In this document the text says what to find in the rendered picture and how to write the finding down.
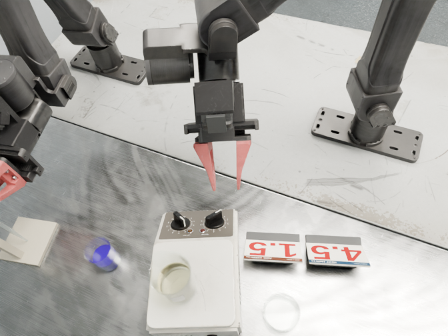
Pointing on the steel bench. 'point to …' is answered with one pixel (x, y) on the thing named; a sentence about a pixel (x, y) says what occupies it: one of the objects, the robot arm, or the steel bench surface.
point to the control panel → (196, 217)
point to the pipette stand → (15, 245)
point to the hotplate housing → (235, 291)
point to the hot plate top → (206, 299)
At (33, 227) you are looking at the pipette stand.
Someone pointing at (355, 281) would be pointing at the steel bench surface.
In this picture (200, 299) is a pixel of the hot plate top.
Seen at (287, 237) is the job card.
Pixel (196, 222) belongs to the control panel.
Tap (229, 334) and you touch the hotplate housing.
